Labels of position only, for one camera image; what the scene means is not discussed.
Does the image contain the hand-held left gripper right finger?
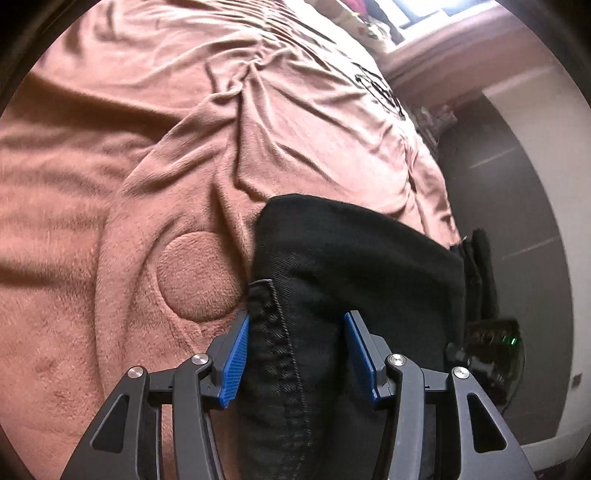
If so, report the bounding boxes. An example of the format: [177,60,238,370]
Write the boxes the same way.
[342,310,536,480]

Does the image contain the black pants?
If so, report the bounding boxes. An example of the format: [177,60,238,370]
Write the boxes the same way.
[238,194,467,480]

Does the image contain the pink curtain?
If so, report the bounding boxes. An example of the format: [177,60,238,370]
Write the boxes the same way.
[383,9,555,112]

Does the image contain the thin black cable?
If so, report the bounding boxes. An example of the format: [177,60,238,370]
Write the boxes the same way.
[355,62,407,121]

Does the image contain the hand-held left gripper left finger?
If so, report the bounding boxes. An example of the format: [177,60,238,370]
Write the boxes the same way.
[60,310,252,480]

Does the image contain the grey wardrobe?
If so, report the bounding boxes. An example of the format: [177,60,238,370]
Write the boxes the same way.
[434,88,578,444]

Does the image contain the black framed window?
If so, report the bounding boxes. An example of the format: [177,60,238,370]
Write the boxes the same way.
[392,0,462,28]

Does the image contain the patterned window seat cushion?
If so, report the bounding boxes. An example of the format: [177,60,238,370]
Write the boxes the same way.
[332,9,398,51]

